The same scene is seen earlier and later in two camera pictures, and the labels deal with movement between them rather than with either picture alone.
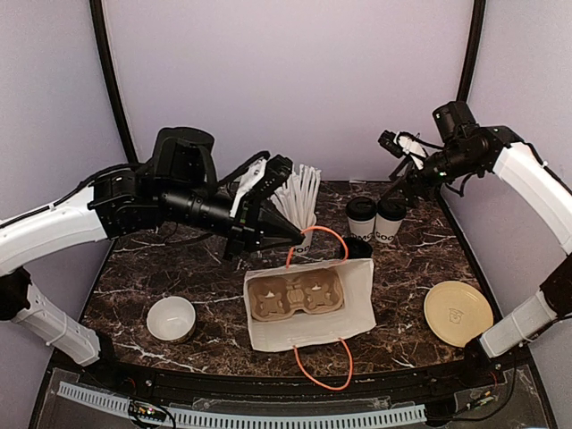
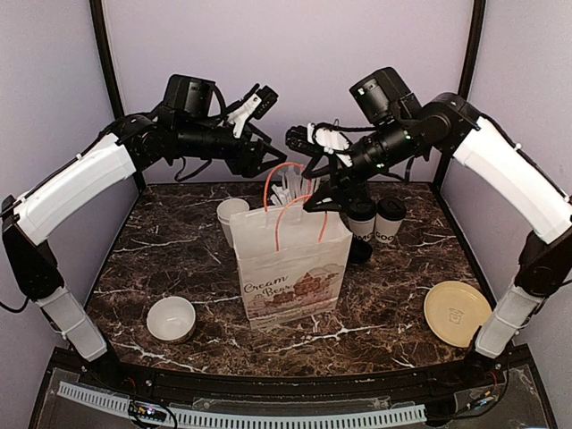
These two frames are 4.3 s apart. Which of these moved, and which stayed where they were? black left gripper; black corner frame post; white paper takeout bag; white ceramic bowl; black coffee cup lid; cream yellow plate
Moved: black left gripper; white paper takeout bag
Stayed: black coffee cup lid; black corner frame post; cream yellow plate; white ceramic bowl
